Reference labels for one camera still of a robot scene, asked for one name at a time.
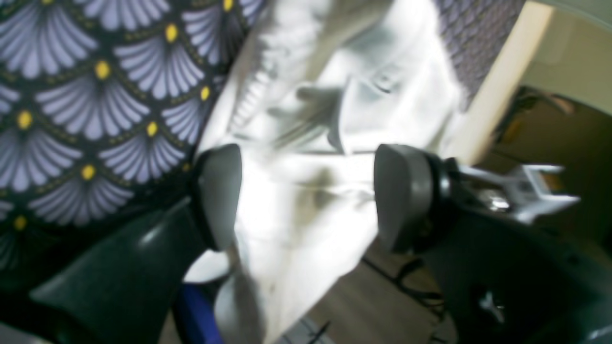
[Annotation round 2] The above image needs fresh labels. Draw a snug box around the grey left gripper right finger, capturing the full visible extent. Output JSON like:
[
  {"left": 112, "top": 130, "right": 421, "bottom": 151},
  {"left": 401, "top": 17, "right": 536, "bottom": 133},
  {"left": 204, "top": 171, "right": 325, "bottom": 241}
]
[{"left": 373, "top": 144, "right": 612, "bottom": 344}]

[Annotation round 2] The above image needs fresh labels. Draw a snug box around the white T-shirt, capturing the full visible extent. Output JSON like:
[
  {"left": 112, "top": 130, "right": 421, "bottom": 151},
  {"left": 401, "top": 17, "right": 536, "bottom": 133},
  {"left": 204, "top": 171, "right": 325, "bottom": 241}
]
[{"left": 185, "top": 0, "right": 466, "bottom": 344}]

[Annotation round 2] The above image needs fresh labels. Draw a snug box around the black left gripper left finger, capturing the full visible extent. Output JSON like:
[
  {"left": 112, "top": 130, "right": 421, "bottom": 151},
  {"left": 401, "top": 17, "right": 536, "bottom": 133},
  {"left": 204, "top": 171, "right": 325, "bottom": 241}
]
[{"left": 29, "top": 144, "right": 242, "bottom": 344}]

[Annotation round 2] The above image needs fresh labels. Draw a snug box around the patterned purple table cloth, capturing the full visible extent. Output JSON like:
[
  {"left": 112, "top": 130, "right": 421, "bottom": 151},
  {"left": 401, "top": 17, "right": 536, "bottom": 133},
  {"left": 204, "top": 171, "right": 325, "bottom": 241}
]
[{"left": 0, "top": 0, "right": 526, "bottom": 300}]

